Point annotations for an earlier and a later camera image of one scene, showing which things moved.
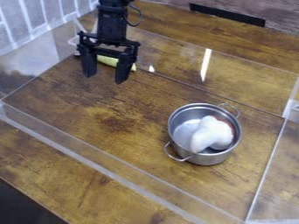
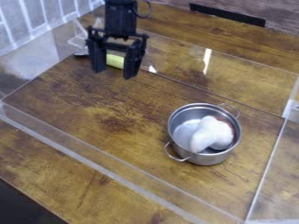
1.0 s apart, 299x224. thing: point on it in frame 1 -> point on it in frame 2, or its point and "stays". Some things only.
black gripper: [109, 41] -> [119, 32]
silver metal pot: [193, 111] stays
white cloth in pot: [213, 132] stays
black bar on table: [229, 15] stays
